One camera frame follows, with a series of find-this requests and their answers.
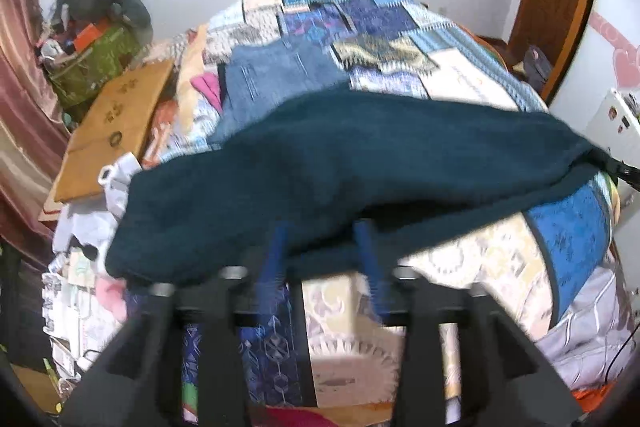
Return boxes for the wooden lap desk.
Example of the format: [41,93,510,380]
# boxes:
[52,59,176,204]

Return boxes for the blue patchwork blanket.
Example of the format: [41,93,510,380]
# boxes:
[125,0,622,410]

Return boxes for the dark teal pants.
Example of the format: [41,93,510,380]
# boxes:
[104,88,608,289]

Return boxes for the pink cloth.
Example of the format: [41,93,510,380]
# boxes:
[190,74,224,112]

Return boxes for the green storage bag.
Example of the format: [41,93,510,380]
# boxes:
[47,24,143,108]

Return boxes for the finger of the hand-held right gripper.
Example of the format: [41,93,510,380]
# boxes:
[594,151,640,194]

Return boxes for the striped pink curtain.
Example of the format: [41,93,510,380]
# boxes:
[0,0,72,268]

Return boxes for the pink plush toy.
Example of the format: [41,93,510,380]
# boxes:
[96,279,129,321]

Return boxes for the white appliance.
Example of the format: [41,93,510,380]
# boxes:
[584,88,640,158]

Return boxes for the white wardrobe door pink hearts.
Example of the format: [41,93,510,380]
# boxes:
[550,0,640,148]

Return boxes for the orange box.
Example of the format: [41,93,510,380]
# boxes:
[74,23,109,50]

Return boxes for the dark backpack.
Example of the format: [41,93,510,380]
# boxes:
[522,46,554,90]

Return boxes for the white cloth bag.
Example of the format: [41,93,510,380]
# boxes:
[97,152,144,219]

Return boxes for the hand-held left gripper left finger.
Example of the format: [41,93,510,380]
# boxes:
[60,221,301,427]

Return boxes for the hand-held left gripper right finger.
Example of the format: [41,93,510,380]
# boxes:
[352,219,583,427]

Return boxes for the pale grey quilt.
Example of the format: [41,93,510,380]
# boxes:
[536,252,640,389]

